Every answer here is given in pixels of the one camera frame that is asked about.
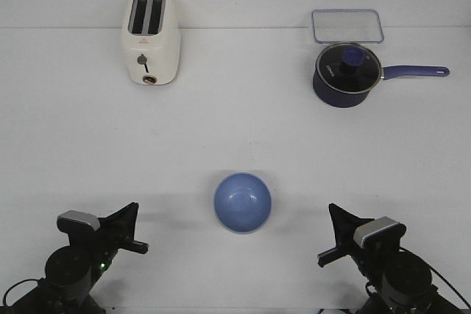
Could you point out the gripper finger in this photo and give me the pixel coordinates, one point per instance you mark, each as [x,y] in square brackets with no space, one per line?
[116,222]
[132,218]
[334,216]
[348,224]

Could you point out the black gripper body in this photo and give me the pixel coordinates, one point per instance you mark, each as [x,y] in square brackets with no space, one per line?
[370,262]
[103,244]

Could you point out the blue bowl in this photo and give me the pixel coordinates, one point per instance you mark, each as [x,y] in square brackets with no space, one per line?
[242,203]

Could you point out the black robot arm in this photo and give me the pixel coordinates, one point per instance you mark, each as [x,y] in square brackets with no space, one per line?
[73,270]
[397,280]

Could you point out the dark blue saucepan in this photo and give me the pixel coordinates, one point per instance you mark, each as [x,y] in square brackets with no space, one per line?
[336,98]

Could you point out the glass lid with blue knob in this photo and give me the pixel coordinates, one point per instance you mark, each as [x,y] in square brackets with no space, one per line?
[349,68]

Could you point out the white two-slot toaster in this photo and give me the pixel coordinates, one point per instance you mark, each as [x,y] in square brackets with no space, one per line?
[151,40]

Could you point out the clear plastic container lid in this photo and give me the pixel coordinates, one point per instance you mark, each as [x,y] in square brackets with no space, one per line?
[346,25]

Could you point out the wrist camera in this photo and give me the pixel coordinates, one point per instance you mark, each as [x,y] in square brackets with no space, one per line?
[72,221]
[379,232]

